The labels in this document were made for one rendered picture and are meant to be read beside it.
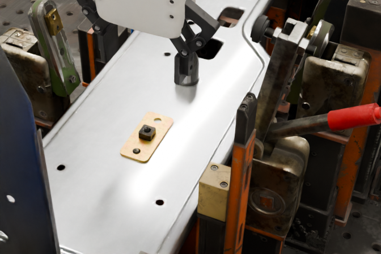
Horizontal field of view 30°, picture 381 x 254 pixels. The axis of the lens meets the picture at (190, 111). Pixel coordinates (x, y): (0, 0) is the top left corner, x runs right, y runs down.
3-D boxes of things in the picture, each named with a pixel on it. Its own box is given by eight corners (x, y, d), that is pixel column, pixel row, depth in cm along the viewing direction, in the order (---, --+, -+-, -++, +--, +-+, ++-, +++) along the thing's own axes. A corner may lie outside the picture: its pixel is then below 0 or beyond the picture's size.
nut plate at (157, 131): (148, 111, 92) (148, 105, 91) (174, 120, 91) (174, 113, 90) (118, 154, 86) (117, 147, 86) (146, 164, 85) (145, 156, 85)
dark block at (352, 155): (312, 193, 122) (356, -17, 94) (351, 207, 120) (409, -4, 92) (303, 214, 119) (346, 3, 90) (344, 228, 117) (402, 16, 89)
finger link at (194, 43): (213, 27, 76) (210, 76, 80) (186, 20, 77) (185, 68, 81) (202, 43, 74) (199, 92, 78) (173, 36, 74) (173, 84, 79)
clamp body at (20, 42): (38, 178, 124) (8, 12, 100) (98, 200, 120) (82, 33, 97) (8, 215, 117) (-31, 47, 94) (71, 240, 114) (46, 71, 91)
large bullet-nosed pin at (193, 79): (181, 77, 100) (181, 39, 96) (201, 83, 99) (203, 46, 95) (171, 90, 98) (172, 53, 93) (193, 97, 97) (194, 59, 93)
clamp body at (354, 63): (279, 204, 121) (308, 24, 95) (344, 227, 117) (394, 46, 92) (261, 245, 114) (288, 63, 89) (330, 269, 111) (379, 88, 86)
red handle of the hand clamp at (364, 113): (253, 116, 82) (381, 91, 73) (261, 131, 83) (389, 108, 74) (240, 139, 79) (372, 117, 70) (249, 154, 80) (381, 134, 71)
